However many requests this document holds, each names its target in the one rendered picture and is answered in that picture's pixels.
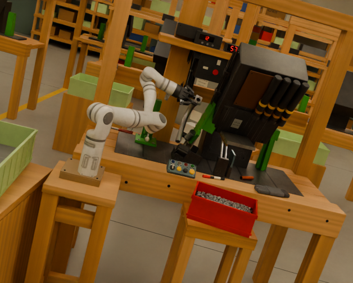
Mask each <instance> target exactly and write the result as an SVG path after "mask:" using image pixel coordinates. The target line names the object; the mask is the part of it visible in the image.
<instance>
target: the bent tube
mask: <svg viewBox="0 0 353 283"><path fill-rule="evenodd" d="M201 101H202V97H200V96H199V95H196V97H195V100H194V103H195V104H197V105H199V106H200V104H201ZM194 108H195V106H194V105H192V104H190V105H189V107H188V108H187V110H186V112H185V114H184V116H183V118H182V121H181V124H180V127H179V130H178V134H177V136H176V140H175V142H176V143H180V141H181V138H182V135H183V131H184V128H185V125H186V122H187V119H188V117H189V115H190V113H191V112H192V110H193V109H194Z"/></svg>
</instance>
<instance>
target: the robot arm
mask: <svg viewBox="0 0 353 283"><path fill-rule="evenodd" d="M152 79H154V81H155V84H154V83H153V82H151V81H152ZM139 81H140V83H141V86H142V88H143V95H144V111H139V110H135V109H130V108H121V107H111V106H108V105H105V104H102V103H99V102H97V103H93V104H91V105H90V106H89V107H88V109H87V116H88V118H89V119H90V120H91V121H93V122H94V123H96V127H95V129H90V130H88V131H87V133H86V136H85V141H84V145H83V150H82V154H81V157H80V162H79V166H78V173H80V175H84V176H89V177H94V176H97V173H98V169H99V164H100V161H101V157H102V153H103V149H104V146H105V142H106V138H107V137H108V135H109V133H110V130H111V126H112V123H114V124H117V125H120V126H123V127H129V128H137V127H142V126H144V128H145V129H146V131H147V132H148V133H150V134H153V133H155V132H157V131H159V130H161V129H162V128H164V127H165V126H166V123H167V120H166V117H165V116H164V115H163V114H162V113H159V112H153V108H154V105H155V101H156V87H157V88H159V89H161V90H163V91H164V92H165V93H166V95H165V98H164V99H165V100H166V101H167V100H168V99H169V97H170V95H171V96H173V97H175V98H178V99H179V100H180V103H179V104H180V105H186V106H188V105H189V104H192V105H194V106H197V104H195V103H194V101H192V100H191V99H190V98H189V97H191V98H193V99H195V97H196V96H195V95H194V91H193V90H192V89H191V88H190V87H189V85H187V86H186V87H185V88H184V87H182V86H181V85H179V84H177V83H175V82H173V81H171V80H168V79H167V78H165V77H163V76H162V75H161V74H159V73H158V72H157V71H156V70H155V69H154V68H152V67H145V68H144V70H143V71H142V73H141V75H140V77H139ZM155 86H156V87H155ZM183 100H184V101H183Z"/></svg>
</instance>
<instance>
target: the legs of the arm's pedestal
mask: <svg viewBox="0 0 353 283"><path fill-rule="evenodd" d="M66 199H67V200H72V201H75V202H79V203H84V204H89V205H92V206H96V207H97V208H96V212H92V211H88V210H85V209H80V208H76V207H71V206H66V205H65V202H66ZM112 209H113V208H109V207H104V206H99V205H96V204H92V203H87V202H82V201H79V200H75V199H70V198H65V197H61V196H58V195H53V194H48V193H44V192H43V194H42V199H41V203H40V207H39V213H38V218H37V224H36V227H35V232H34V237H33V243H32V246H31V251H30V257H29V262H28V267H27V270H26V276H25V281H24V283H94V281H95V278H96V273H97V269H98V265H99V260H100V257H101V253H102V249H103V245H104V242H105V238H106V234H107V229H108V225H109V222H110V218H111V214H112ZM61 222H62V223H66V224H70V225H74V226H79V227H84V228H87V229H91V232H90V236H89V240H88V245H87V249H86V253H85V257H84V261H83V266H82V270H81V273H80V277H76V276H71V275H66V274H63V273H58V272H53V271H50V270H51V265H52V261H53V256H54V252H55V247H56V243H57V238H58V233H59V230H60V225H61Z"/></svg>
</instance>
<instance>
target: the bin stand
mask: <svg viewBox="0 0 353 283"><path fill-rule="evenodd" d="M189 206H190V203H189V202H183V204H182V208H181V210H180V212H181V215H180V219H179V222H178V225H177V228H176V232H175V235H174V238H173V242H172V245H171V248H170V252H169V255H168V259H167V261H166V265H165V269H164V273H163V275H162V279H161V282H160V283H182V279H183V276H184V273H185V269H186V267H187V264H188V260H189V257H190V255H191V251H192V248H193V245H194V241H195V238H196V239H201V240H206V241H212V242H215V243H220V244H225V245H226V247H225V250H224V253H223V256H222V259H221V261H220V264H219V268H218V271H217V273H216V276H215V280H214V283H226V281H227V278H228V275H229V271H230V269H231V266H232V263H233V260H234V257H235V254H236V251H237V249H238V248H239V250H238V253H237V256H236V259H235V261H234V265H233V268H232V271H231V273H230V276H229V279H228V282H227V283H241V282H242V279H243V275H244V274H245V270H246V267H247V265H248V262H249V259H250V256H251V253H252V251H253V250H255V246H256V244H257V241H258V239H257V237H256V235H255V233H254V231H253V229H252V231H251V234H252V235H251V236H250V237H249V238H246V237H244V236H240V235H237V234H234V233H232V232H228V231H225V230H222V229H219V228H216V227H213V226H210V225H207V224H204V223H201V222H197V221H194V220H191V219H188V218H187V215H186V213H187V211H188V208H189Z"/></svg>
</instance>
